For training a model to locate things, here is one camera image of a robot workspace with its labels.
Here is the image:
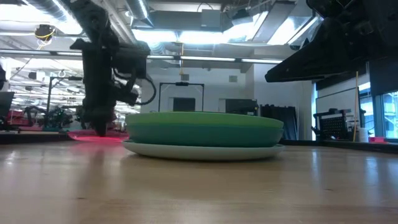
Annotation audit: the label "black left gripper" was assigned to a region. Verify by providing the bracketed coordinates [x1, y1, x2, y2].
[70, 39, 118, 137]

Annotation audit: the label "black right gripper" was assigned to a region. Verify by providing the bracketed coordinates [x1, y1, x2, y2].
[264, 0, 398, 83]

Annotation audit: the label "small red translucent plate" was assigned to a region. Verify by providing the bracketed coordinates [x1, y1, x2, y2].
[67, 130, 130, 143]

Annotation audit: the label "large light green plate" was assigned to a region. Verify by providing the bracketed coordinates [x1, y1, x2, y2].
[124, 111, 284, 129]

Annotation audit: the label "large dark teal plate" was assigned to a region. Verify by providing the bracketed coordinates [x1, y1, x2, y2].
[126, 123, 284, 148]

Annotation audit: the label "black background robot station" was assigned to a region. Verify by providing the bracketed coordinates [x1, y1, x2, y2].
[23, 76, 85, 131]

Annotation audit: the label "black perforated cart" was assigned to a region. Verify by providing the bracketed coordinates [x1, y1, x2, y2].
[312, 108, 361, 141]

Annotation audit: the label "dark folding panels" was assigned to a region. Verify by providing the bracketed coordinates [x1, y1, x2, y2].
[259, 105, 299, 141]

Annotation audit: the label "white cup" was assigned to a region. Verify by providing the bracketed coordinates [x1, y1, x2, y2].
[358, 127, 370, 143]

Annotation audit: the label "black cabinet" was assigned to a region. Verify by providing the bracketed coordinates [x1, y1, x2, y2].
[225, 98, 259, 116]

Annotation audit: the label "dark monitor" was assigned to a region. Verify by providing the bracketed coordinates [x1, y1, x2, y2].
[0, 91, 16, 125]

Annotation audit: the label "yellow black ceiling reel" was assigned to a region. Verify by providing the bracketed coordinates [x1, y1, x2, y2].
[34, 24, 57, 42]

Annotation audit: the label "large pale blue-grey plate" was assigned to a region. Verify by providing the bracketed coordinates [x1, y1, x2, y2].
[121, 139, 285, 162]

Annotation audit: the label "ceiling strip light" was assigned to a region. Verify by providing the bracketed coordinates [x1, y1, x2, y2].
[147, 55, 283, 65]

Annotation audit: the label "grey ceiling box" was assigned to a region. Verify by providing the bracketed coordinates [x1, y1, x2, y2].
[200, 8, 222, 29]

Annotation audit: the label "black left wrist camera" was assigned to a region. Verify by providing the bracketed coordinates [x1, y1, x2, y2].
[116, 42, 150, 79]

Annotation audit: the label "black rectangular frame stand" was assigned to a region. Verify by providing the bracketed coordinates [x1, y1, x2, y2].
[158, 82, 205, 113]

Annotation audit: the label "silver ceiling duct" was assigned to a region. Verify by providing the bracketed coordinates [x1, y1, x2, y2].
[124, 0, 156, 29]

